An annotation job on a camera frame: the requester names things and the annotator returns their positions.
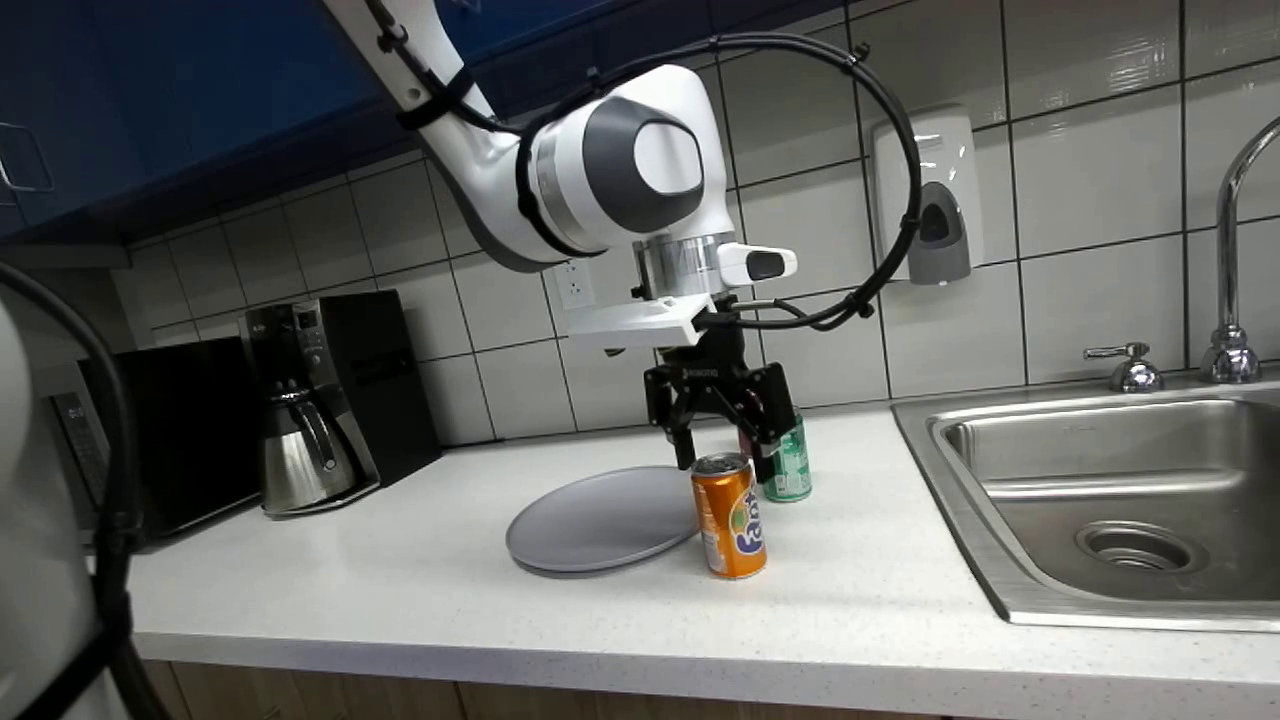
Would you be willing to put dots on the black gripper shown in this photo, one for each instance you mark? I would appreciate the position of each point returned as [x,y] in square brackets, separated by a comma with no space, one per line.
[719,379]

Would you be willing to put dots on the orange soda can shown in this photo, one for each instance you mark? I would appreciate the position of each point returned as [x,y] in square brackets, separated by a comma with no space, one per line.
[731,519]

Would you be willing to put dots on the green soda can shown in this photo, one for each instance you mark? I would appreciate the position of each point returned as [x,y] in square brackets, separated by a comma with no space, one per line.
[793,480]

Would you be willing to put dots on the white robot base shell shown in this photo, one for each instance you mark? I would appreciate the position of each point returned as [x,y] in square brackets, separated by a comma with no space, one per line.
[44,600]

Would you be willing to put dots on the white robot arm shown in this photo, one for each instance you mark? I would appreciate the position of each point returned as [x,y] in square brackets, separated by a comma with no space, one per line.
[635,168]

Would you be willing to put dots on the grey round plate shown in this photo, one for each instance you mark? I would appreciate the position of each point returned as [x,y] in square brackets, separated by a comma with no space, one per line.
[606,521]

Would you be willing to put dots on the white soap dispenser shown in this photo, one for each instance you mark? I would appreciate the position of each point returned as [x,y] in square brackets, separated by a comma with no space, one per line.
[950,199]

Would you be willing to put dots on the steel coffee carafe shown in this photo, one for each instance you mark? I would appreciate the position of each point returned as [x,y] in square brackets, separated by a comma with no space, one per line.
[310,465]

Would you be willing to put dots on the chrome sink sprayer knob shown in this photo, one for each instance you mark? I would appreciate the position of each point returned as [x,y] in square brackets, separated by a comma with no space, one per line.
[1135,369]

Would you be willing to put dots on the stainless steel sink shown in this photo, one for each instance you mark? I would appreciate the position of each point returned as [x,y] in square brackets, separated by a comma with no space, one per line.
[1127,509]

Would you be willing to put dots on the black coffee maker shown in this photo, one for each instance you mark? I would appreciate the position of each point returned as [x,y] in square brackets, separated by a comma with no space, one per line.
[356,357]

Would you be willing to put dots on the chrome faucet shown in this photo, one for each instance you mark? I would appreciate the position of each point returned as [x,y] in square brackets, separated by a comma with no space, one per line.
[1235,357]

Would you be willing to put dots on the black microwave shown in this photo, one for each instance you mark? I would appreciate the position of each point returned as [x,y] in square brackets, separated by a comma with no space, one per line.
[200,432]

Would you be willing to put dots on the white wall outlet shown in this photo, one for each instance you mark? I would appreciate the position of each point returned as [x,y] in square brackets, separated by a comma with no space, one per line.
[575,288]

